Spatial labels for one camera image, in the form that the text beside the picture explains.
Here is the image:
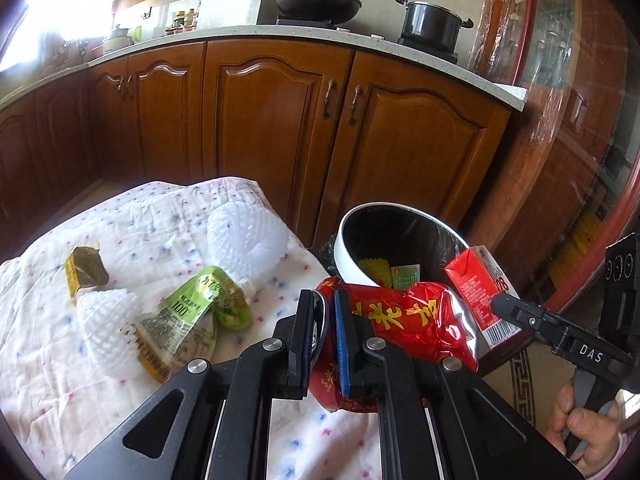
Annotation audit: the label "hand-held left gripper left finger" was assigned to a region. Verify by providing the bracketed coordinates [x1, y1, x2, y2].
[62, 289, 326, 480]

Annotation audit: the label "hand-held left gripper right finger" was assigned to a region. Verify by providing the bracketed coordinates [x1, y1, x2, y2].
[332, 287, 588, 480]

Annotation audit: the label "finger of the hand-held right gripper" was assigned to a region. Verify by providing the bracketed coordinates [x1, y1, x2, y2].
[491, 292, 571, 346]

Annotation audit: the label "red and white drink carton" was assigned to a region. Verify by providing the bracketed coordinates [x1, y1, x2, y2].
[444, 245, 522, 351]

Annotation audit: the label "red foil snack bag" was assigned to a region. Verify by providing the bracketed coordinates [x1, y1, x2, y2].
[307, 276, 481, 413]

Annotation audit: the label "yellow foam fruit net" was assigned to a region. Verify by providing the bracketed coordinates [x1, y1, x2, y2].
[361, 256, 393, 286]

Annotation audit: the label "white bin with black liner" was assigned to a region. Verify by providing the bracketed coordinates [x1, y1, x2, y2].
[312, 202, 473, 291]

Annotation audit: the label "green milk carton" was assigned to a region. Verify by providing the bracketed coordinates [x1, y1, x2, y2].
[390, 265, 422, 291]

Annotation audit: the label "person's right forearm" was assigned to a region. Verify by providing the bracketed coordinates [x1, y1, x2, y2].
[595, 390, 640, 480]

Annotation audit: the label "person's right hand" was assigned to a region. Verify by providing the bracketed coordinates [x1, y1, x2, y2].
[550, 382, 623, 471]

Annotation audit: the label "white foam fruit net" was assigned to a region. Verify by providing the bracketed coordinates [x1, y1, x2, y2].
[206, 201, 291, 296]
[76, 287, 143, 381]

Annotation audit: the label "green clear snack packet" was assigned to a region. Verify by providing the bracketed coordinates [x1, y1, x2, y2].
[132, 265, 252, 385]

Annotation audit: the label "wooden framed glass door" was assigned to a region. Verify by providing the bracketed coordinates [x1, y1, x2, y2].
[470, 0, 640, 311]

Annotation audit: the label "wooden base cabinets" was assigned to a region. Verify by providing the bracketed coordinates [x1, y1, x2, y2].
[0, 40, 513, 256]

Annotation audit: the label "olive yellow wrapper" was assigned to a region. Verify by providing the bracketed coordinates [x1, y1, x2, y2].
[65, 245, 111, 306]

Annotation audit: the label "black gas stove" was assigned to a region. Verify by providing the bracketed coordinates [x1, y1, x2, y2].
[274, 17, 460, 65]

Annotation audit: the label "stone kitchen countertop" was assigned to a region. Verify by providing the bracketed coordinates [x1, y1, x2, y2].
[0, 24, 528, 113]

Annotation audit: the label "steel cooking pot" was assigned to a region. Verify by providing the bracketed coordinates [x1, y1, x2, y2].
[395, 0, 474, 46]

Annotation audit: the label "white electric kettle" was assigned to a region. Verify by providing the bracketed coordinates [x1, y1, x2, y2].
[102, 24, 133, 56]

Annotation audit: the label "utensil holder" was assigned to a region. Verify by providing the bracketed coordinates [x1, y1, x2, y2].
[37, 30, 103, 68]

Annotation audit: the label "kitchen window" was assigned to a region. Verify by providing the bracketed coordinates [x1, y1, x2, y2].
[0, 0, 121, 71]

